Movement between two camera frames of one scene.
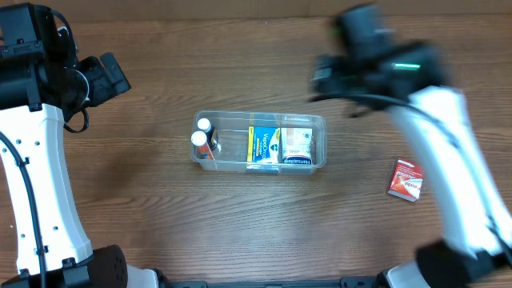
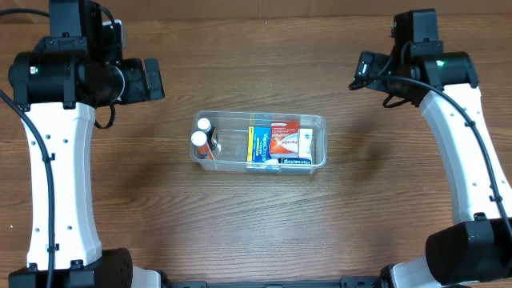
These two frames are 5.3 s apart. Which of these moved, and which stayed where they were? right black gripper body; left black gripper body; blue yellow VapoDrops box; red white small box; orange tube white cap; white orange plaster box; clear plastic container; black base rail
Moved: left black gripper body; right black gripper body; red white small box
Stayed: white orange plaster box; black base rail; clear plastic container; blue yellow VapoDrops box; orange tube white cap
